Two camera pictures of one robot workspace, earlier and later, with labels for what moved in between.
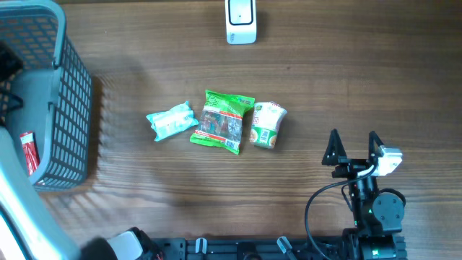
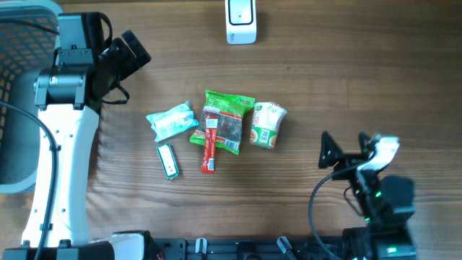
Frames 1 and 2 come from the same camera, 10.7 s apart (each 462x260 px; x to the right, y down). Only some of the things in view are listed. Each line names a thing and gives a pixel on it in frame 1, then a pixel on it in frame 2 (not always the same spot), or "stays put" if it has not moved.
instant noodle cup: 268,117 stays put
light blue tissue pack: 172,121 stays put
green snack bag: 221,120 stays put
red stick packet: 32,159 to 208,162
